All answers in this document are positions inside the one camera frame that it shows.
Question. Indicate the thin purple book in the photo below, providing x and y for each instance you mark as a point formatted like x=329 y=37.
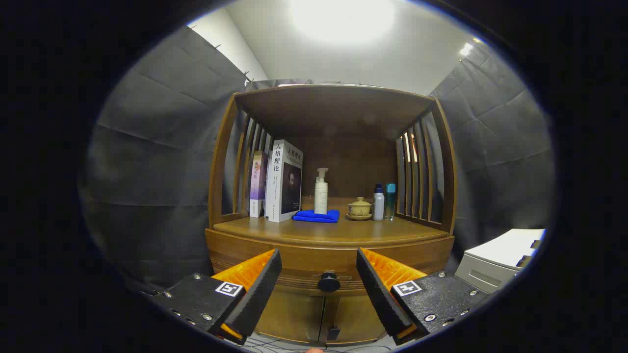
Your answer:
x=257 y=184

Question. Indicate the white pump bottle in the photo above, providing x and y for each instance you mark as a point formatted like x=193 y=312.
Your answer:
x=321 y=196

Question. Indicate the black drawer knob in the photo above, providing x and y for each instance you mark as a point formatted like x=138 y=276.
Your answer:
x=328 y=283

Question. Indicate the folded blue cloth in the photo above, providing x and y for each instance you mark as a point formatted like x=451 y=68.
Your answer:
x=316 y=216

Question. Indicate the teal bottle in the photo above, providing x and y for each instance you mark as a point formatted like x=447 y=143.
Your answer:
x=390 y=201

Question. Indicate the white plastic box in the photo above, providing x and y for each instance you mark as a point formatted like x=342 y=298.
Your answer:
x=505 y=247

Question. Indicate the wooden countertop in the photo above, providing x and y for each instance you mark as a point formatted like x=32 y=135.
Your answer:
x=373 y=228

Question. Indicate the wooden cabinet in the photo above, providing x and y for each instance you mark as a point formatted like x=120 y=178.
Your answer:
x=338 y=113

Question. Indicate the large white book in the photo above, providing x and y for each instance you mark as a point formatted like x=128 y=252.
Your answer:
x=284 y=181

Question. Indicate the white bottle with blue cap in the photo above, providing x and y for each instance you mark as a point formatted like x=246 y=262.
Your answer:
x=378 y=206

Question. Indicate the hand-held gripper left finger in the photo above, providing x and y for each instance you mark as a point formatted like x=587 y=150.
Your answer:
x=257 y=294

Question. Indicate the yellow lidded teacup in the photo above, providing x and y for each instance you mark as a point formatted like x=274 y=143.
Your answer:
x=359 y=208

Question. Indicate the yellow saucer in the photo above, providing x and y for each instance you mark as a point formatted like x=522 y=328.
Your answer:
x=358 y=217

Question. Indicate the wooden drawer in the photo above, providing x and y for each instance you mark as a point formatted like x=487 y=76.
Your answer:
x=314 y=255

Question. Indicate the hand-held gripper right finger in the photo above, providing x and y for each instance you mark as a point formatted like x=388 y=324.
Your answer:
x=380 y=294

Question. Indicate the wooden cabinet door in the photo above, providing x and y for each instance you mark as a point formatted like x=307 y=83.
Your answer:
x=353 y=314
x=294 y=314

